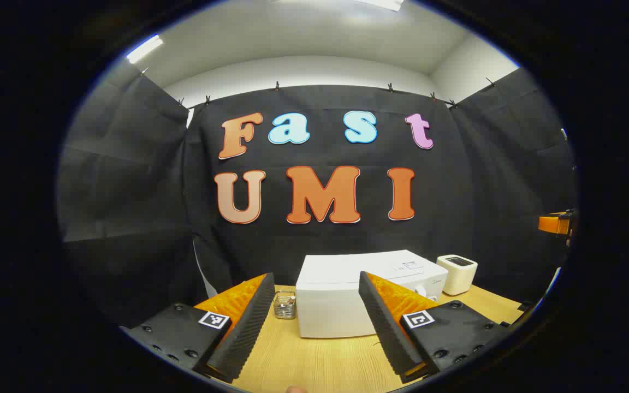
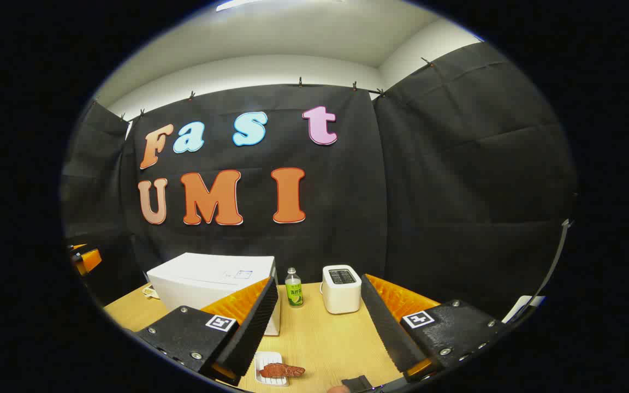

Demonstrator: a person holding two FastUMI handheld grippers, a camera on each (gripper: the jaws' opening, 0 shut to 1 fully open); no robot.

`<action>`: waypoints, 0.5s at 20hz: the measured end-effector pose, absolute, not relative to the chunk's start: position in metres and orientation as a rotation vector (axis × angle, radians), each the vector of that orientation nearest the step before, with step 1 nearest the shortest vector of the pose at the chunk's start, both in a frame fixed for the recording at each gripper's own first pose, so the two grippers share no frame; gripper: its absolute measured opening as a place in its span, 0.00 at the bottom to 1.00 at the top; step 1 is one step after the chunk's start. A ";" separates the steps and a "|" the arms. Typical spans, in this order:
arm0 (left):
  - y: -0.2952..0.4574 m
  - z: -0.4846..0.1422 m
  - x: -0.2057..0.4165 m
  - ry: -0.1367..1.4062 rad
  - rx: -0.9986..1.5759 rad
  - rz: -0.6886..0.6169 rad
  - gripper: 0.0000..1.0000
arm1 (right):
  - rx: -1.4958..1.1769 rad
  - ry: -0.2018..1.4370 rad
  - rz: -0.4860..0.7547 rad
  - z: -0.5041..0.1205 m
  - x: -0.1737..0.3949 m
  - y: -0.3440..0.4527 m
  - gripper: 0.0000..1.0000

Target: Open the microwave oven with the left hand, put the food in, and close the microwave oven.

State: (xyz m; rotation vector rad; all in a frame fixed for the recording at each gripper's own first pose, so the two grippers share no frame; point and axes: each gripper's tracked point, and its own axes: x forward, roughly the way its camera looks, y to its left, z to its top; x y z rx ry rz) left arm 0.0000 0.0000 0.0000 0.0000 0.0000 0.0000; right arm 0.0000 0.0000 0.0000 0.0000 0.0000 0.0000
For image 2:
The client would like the black backdrop cloth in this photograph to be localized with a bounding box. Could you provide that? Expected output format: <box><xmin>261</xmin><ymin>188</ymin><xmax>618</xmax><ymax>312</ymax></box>
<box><xmin>61</xmin><ymin>43</ymin><xmax>577</xmax><ymax>323</ymax></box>

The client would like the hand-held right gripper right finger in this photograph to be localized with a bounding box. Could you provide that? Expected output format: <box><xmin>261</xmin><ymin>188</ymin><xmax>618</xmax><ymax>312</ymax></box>
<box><xmin>359</xmin><ymin>274</ymin><xmax>509</xmax><ymax>383</ymax></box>

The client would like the white board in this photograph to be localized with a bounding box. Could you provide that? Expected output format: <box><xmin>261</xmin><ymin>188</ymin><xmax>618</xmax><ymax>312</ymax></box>
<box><xmin>503</xmin><ymin>295</ymin><xmax>545</xmax><ymax>324</ymax></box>

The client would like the brown grilled meat piece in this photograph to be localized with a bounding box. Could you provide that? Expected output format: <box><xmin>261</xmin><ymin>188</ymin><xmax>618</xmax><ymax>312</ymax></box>
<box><xmin>259</xmin><ymin>363</ymin><xmax>306</xmax><ymax>378</ymax></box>

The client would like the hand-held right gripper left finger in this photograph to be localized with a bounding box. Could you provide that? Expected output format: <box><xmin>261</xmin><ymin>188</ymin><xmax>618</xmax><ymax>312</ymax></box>
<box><xmin>134</xmin><ymin>277</ymin><xmax>280</xmax><ymax>387</ymax></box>

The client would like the green label drink bottle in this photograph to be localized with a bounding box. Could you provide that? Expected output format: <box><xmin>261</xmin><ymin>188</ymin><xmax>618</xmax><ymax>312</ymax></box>
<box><xmin>284</xmin><ymin>267</ymin><xmax>304</xmax><ymax>308</ymax></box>

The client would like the white microwave oven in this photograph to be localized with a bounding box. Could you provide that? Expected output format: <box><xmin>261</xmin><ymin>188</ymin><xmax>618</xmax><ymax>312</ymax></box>
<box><xmin>146</xmin><ymin>252</ymin><xmax>281</xmax><ymax>336</ymax></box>

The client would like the small white plate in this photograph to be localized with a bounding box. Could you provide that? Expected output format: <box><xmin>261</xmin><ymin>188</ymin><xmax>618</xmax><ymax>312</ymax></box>
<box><xmin>254</xmin><ymin>351</ymin><xmax>290</xmax><ymax>387</ymax></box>

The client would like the ceiling light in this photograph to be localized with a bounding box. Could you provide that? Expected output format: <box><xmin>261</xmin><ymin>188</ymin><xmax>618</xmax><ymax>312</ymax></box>
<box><xmin>216</xmin><ymin>0</ymin><xmax>263</xmax><ymax>13</ymax></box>

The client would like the white toaster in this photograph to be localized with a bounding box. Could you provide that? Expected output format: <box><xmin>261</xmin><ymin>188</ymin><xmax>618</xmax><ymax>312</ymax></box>
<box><xmin>320</xmin><ymin>265</ymin><xmax>362</xmax><ymax>314</ymax></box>

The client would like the grey frame pole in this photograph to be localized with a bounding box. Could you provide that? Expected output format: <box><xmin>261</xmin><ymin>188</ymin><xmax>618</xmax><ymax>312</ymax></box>
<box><xmin>511</xmin><ymin>218</ymin><xmax>573</xmax><ymax>323</ymax></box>

